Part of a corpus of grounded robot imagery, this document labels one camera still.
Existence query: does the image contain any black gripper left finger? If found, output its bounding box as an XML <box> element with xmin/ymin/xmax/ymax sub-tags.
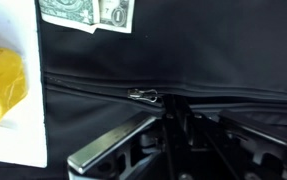
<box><xmin>66</xmin><ymin>111</ymin><xmax>166</xmax><ymax>180</ymax></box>

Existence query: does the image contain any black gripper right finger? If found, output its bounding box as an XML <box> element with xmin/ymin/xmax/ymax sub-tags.
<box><xmin>217</xmin><ymin>108</ymin><xmax>287</xmax><ymax>153</ymax></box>

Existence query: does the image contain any silver metal zipper pull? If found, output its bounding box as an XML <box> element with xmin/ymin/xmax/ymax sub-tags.
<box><xmin>126</xmin><ymin>88</ymin><xmax>160</xmax><ymax>104</ymax></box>

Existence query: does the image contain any black zippered bag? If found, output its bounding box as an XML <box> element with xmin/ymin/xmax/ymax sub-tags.
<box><xmin>0</xmin><ymin>0</ymin><xmax>287</xmax><ymax>180</ymax></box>

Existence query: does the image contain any yellow plastic wrapped item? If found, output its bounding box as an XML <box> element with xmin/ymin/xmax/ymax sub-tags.
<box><xmin>0</xmin><ymin>47</ymin><xmax>29</xmax><ymax>127</ymax></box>

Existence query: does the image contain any folded dollar bill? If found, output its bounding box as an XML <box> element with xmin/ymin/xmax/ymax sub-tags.
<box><xmin>37</xmin><ymin>0</ymin><xmax>136</xmax><ymax>34</ymax></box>

